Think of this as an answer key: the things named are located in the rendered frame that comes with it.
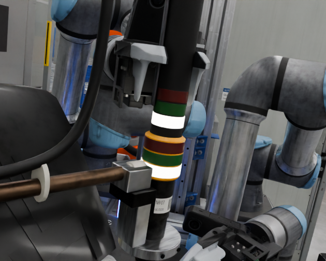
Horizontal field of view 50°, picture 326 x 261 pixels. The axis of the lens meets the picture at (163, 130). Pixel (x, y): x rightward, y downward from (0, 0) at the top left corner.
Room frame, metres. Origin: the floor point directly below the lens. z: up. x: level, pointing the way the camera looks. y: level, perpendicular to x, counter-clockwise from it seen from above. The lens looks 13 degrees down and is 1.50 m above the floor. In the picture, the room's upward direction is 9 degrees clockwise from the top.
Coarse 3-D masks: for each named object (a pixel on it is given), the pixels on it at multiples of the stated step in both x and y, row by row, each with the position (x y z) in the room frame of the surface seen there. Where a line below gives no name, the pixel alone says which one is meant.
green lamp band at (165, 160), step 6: (144, 150) 0.35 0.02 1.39; (144, 156) 0.35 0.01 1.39; (150, 156) 0.34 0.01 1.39; (156, 156) 0.34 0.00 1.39; (162, 156) 0.34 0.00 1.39; (168, 156) 0.34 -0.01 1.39; (174, 156) 0.34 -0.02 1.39; (180, 156) 0.35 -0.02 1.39; (150, 162) 0.34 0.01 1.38; (156, 162) 0.34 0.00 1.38; (162, 162) 0.34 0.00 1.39; (168, 162) 0.34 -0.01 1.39; (174, 162) 0.34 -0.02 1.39; (180, 162) 0.35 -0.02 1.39
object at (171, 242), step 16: (128, 160) 0.34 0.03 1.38; (128, 176) 0.31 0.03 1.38; (144, 176) 0.32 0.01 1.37; (112, 192) 0.33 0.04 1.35; (128, 192) 0.31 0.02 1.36; (144, 192) 0.32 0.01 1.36; (128, 208) 0.33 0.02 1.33; (144, 208) 0.33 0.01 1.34; (128, 224) 0.33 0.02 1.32; (144, 224) 0.33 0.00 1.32; (128, 240) 0.33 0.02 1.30; (144, 240) 0.33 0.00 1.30; (160, 240) 0.35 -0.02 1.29; (176, 240) 0.35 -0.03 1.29; (144, 256) 0.33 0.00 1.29; (160, 256) 0.33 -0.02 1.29
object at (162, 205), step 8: (152, 184) 0.34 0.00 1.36; (160, 184) 0.34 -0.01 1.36; (168, 184) 0.35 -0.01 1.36; (160, 192) 0.34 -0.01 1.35; (168, 192) 0.35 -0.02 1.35; (160, 200) 0.34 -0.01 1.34; (168, 200) 0.35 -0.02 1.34; (152, 208) 0.34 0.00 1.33; (160, 208) 0.34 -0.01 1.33; (168, 208) 0.35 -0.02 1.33; (152, 216) 0.34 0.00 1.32; (160, 216) 0.34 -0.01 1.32; (168, 216) 0.36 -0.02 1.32; (152, 224) 0.34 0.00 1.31; (160, 224) 0.35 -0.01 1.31; (152, 232) 0.34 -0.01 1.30; (160, 232) 0.35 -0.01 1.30; (152, 240) 0.34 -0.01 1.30
